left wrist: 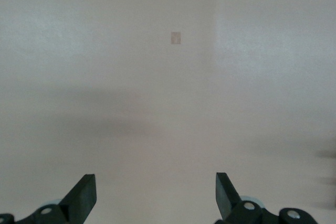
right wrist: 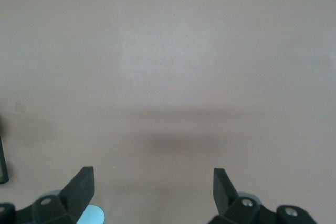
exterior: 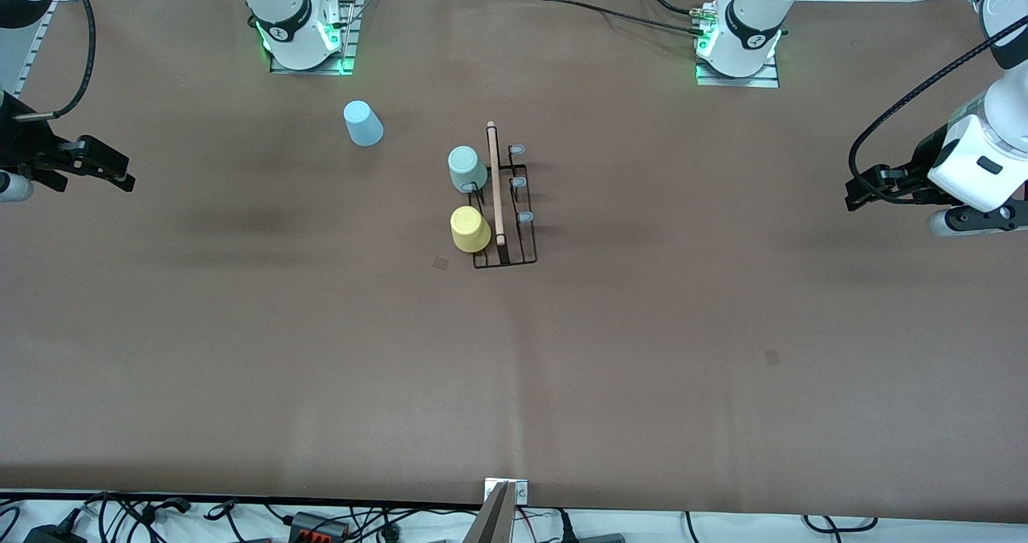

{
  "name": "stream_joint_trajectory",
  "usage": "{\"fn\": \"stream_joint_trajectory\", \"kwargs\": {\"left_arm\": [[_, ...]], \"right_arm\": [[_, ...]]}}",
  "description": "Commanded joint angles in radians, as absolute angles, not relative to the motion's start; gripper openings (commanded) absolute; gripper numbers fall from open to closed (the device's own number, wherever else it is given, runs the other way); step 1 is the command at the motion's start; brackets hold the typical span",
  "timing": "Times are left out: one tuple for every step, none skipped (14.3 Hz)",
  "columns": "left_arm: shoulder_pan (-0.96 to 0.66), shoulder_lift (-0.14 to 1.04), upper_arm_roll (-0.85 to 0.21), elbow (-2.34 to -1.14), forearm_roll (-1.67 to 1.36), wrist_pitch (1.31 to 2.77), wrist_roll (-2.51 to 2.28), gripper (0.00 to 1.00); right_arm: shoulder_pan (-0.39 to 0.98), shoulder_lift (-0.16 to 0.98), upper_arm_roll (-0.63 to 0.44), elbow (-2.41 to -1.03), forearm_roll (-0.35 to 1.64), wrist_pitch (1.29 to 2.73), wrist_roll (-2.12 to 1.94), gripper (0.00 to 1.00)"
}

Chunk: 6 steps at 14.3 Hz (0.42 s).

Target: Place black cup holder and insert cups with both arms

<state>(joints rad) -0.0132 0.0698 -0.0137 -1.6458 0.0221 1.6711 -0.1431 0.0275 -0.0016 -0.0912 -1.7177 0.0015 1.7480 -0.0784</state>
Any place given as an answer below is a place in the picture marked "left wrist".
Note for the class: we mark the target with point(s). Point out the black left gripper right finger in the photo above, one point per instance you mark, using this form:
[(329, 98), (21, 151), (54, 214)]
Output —
[(228, 203)]

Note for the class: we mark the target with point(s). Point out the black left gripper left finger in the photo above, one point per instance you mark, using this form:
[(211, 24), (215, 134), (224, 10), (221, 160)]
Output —
[(78, 203)]

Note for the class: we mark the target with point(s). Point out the brown tape square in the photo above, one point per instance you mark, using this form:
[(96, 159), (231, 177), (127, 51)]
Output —
[(176, 37)]

